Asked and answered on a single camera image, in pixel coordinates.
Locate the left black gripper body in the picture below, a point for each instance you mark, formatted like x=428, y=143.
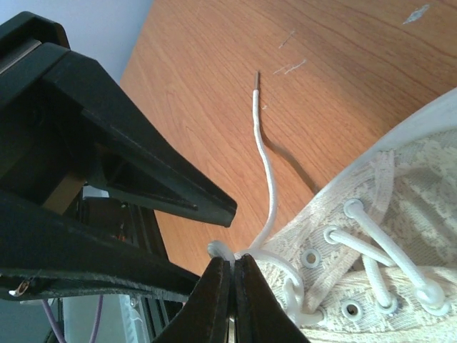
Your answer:
x=49, y=147

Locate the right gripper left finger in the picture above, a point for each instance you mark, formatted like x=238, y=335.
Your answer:
x=205, y=316

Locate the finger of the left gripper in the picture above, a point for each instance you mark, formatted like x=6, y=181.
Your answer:
x=117, y=149
x=46, y=255

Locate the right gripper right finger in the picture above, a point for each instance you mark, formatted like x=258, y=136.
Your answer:
x=258, y=315

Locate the white lace sneaker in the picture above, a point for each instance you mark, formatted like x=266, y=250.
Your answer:
x=372, y=257

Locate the black aluminium frame rail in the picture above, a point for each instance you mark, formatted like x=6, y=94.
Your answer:
x=143, y=318

